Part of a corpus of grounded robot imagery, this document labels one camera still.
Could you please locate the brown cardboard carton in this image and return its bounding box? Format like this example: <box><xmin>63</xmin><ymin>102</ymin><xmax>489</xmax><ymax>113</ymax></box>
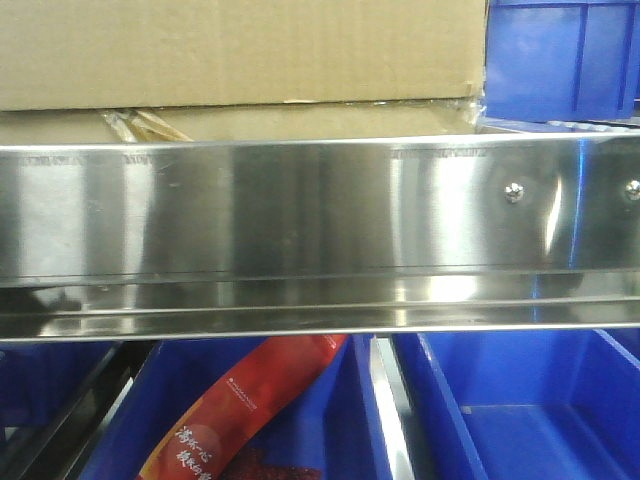
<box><xmin>1</xmin><ymin>1</ymin><xmax>488</xmax><ymax>145</ymax></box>

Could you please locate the steel divider strip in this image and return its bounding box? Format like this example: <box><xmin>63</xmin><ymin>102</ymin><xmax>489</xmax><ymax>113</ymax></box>
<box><xmin>370</xmin><ymin>336</ymin><xmax>423</xmax><ymax>479</ymax></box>

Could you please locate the blue bin lower middle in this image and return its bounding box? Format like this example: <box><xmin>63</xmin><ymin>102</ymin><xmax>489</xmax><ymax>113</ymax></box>
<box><xmin>80</xmin><ymin>335</ymin><xmax>392</xmax><ymax>479</ymax></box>

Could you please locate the blue bin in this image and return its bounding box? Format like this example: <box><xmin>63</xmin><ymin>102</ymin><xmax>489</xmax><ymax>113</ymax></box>
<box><xmin>80</xmin><ymin>335</ymin><xmax>392</xmax><ymax>479</ymax></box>
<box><xmin>392</xmin><ymin>329</ymin><xmax>639</xmax><ymax>479</ymax></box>
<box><xmin>484</xmin><ymin>1</ymin><xmax>639</xmax><ymax>122</ymax></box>

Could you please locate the red snack bag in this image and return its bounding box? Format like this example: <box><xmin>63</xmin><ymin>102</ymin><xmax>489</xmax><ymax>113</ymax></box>
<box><xmin>136</xmin><ymin>334</ymin><xmax>348</xmax><ymax>479</ymax></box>

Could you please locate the blue bin lower right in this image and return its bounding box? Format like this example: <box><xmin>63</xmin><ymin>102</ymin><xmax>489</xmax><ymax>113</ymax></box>
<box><xmin>392</xmin><ymin>329</ymin><xmax>639</xmax><ymax>479</ymax></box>

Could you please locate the blue bin upper right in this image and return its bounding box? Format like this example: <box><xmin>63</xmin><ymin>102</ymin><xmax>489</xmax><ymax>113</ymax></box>
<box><xmin>484</xmin><ymin>1</ymin><xmax>639</xmax><ymax>122</ymax></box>

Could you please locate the stainless steel shelf rail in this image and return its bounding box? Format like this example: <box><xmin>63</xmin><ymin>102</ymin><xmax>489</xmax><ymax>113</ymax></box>
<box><xmin>1</xmin><ymin>133</ymin><xmax>639</xmax><ymax>341</ymax></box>

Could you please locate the left rail screw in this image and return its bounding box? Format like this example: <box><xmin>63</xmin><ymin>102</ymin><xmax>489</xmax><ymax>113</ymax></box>
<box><xmin>504</xmin><ymin>182</ymin><xmax>525</xmax><ymax>204</ymax></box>

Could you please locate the rail screw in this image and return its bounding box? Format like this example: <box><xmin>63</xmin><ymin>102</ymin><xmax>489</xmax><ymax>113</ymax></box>
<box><xmin>624</xmin><ymin>179</ymin><xmax>640</xmax><ymax>202</ymax></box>
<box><xmin>504</xmin><ymin>182</ymin><xmax>525</xmax><ymax>204</ymax></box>

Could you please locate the right rail screw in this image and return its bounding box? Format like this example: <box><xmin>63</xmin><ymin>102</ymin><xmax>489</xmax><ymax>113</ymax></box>
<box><xmin>624</xmin><ymin>179</ymin><xmax>640</xmax><ymax>202</ymax></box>

